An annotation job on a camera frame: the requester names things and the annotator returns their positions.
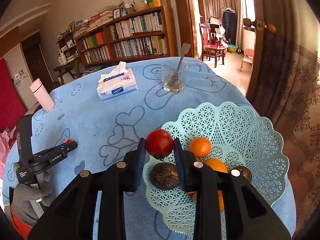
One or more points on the pink plastic chair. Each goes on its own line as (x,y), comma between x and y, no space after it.
(247,57)

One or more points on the green basin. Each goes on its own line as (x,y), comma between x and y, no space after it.
(232,48)

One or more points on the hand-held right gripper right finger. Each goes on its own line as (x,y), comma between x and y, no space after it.
(181,170)

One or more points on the light blue plastic basket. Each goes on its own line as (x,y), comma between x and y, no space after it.
(237,135)

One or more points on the woven basket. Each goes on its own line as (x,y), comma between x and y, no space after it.
(140,5)

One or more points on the person's left hand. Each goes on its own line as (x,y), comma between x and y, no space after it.
(25,200)

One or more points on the large wooden bookshelf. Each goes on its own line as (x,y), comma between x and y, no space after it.
(125,37)

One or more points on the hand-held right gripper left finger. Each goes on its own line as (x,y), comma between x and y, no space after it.
(140,160)

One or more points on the metal spoon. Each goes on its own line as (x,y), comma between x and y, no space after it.
(180,61)

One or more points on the pink thermos bottle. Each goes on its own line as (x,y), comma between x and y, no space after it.
(42,96)

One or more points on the dark wooden door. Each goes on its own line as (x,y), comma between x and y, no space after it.
(35,57)

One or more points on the white tissue pack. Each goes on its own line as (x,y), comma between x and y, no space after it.
(116,83)

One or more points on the pile of books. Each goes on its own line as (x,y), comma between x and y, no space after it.
(100,17)

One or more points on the hanging dark garment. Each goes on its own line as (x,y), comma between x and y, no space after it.
(229,27)

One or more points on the red tomato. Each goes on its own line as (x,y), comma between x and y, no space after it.
(159,143)
(68,141)

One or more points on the brown patterned curtain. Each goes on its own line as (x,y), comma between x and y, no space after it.
(300,105)

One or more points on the red wooden table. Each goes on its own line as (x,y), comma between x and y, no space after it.
(215,48)

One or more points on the dark brown wrinkled fruit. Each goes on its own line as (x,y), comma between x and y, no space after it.
(165,176)
(246,173)

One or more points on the small wooden shelf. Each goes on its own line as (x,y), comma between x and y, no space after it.
(66,47)

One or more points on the pink cloth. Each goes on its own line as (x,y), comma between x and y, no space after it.
(3,150)

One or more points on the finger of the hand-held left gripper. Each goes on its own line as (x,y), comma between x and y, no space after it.
(60,147)
(71,147)

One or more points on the wooden bench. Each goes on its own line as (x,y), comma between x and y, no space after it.
(66,68)

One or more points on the beige window curtain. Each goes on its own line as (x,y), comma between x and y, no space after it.
(212,0)

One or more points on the clear drinking glass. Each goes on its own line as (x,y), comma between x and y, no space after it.
(174,78)

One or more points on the red padded panel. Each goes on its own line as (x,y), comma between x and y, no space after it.
(10,97)

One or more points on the wooden door with knob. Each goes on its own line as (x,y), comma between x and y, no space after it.
(257,55)

